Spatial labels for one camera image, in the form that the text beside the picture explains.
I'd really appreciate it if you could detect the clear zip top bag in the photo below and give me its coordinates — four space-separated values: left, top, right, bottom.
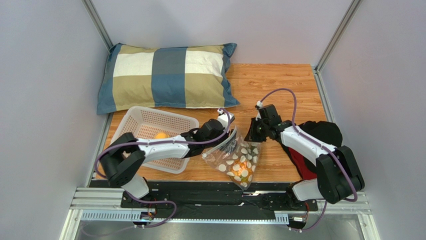
201 126 262 182

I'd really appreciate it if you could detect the fake orange fruit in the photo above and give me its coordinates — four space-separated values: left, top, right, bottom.
154 132 170 139

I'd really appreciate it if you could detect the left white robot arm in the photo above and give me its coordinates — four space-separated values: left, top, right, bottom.
96 115 233 199

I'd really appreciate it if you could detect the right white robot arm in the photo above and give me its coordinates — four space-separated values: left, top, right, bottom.
245 104 365 204

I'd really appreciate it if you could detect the fake orange pineapple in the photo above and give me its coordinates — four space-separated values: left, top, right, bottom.
226 155 257 190

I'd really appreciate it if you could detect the black embroidered cap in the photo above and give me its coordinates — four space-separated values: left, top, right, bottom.
298 121 343 148

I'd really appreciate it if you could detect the blue beige checked pillow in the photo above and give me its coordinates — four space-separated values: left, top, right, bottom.
96 42 239 115

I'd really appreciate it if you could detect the white perforated plastic basket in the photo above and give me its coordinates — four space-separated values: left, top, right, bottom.
110 106 199 174

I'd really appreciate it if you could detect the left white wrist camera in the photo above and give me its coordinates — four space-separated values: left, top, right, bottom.
217 108 235 129

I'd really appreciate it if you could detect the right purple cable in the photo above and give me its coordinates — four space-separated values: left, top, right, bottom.
256 88 359 232

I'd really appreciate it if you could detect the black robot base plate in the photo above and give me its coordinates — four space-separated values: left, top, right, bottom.
89 179 354 221

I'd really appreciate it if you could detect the white slotted cable duct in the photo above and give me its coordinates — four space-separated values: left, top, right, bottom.
80 210 290 225

